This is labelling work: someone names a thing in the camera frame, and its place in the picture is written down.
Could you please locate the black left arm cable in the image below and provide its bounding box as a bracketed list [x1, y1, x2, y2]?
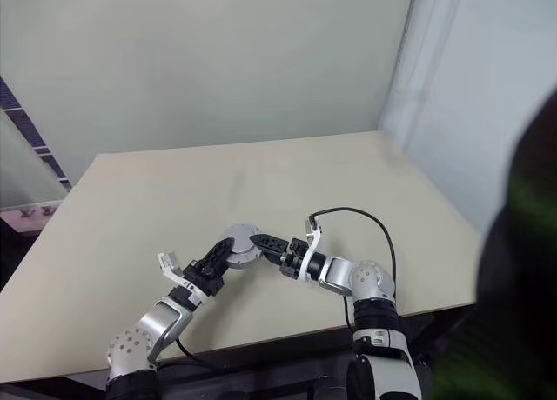
[156, 335, 227, 371]

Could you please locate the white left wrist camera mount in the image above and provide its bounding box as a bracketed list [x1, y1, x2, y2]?
[156, 251, 208, 307]

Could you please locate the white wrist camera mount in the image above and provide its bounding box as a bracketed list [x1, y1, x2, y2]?
[302, 216, 325, 284]
[156, 251, 208, 307]

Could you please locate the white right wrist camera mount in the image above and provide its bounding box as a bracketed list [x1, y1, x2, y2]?
[302, 216, 325, 284]

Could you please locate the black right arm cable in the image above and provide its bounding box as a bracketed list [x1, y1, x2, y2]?
[307, 206, 397, 331]

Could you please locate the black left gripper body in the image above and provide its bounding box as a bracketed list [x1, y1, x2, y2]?
[182, 257, 226, 298]

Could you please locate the dark blurred rounded shape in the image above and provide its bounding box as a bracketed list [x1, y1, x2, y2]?
[433, 85, 557, 400]

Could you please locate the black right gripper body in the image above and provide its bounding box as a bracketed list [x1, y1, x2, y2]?
[279, 238, 310, 281]

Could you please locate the silver round housing lid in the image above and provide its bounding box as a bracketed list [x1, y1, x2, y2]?
[221, 222, 261, 256]

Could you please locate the silver round motor housing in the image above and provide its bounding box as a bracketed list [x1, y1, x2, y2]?
[225, 242, 265, 270]

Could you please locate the black table frame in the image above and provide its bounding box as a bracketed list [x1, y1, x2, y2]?
[0, 303, 482, 400]

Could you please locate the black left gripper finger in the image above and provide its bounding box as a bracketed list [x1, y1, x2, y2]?
[200, 237, 238, 277]

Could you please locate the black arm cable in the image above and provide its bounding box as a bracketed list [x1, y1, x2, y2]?
[156, 335, 227, 371]
[307, 206, 397, 331]

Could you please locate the dark striped window frame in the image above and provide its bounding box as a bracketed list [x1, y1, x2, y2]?
[0, 75, 74, 193]

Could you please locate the pink ledge with small items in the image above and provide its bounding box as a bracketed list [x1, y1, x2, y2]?
[0, 201, 63, 235]

